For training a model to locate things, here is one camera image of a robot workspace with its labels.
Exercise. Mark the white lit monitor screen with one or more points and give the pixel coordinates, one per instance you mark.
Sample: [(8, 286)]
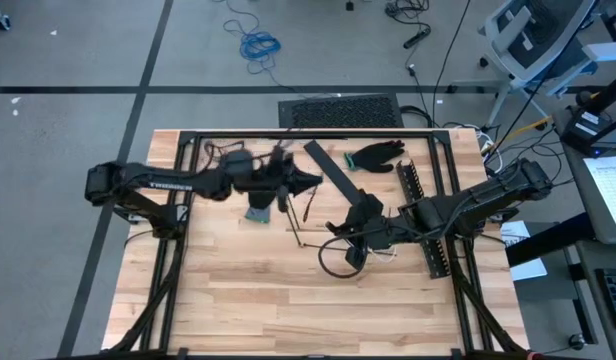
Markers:
[(613, 190)]

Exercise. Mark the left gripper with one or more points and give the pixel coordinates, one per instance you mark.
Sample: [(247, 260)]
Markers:
[(268, 180)]

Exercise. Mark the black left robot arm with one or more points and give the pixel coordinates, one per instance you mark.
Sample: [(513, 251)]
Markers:
[(138, 177)]

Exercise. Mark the black caster wheel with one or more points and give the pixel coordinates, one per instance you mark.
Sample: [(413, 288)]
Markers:
[(0, 20), (577, 342)]

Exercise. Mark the black glove grey cuff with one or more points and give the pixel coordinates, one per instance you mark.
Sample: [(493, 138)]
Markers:
[(258, 215)]

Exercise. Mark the black power strip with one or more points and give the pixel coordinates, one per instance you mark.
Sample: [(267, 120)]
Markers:
[(417, 38)]

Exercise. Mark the black perforated rack rail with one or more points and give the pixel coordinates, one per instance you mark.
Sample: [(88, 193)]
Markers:
[(410, 180)]

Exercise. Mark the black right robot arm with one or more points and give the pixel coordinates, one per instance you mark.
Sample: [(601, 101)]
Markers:
[(488, 195)]

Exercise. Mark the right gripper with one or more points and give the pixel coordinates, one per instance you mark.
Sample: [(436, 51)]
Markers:
[(373, 225)]

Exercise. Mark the black zip tie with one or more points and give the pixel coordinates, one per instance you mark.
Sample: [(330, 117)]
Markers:
[(313, 246), (294, 227), (309, 205)]

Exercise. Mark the grey office chair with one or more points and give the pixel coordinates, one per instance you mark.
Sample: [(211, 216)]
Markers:
[(518, 30)]

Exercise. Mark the small black floor object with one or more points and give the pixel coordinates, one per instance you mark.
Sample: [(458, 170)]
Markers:
[(349, 5)]

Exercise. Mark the black floor grate mat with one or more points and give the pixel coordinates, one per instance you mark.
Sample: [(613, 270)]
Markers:
[(343, 111)]

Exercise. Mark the black box device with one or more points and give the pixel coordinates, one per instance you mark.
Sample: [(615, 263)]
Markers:
[(583, 131)]

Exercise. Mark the black glove green cuff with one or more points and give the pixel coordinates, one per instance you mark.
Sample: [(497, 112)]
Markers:
[(375, 156)]

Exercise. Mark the white printed label sheet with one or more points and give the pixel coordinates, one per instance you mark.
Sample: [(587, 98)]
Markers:
[(515, 235)]

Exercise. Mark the grey desk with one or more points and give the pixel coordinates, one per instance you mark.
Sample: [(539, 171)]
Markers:
[(595, 255)]

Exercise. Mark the white paper sheet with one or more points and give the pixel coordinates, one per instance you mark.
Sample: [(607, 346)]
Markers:
[(530, 270)]

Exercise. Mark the black bar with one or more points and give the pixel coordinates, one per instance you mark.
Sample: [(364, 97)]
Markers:
[(333, 170)]

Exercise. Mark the black aluminium rig frame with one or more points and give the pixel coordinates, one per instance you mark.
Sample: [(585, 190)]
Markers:
[(313, 134)]

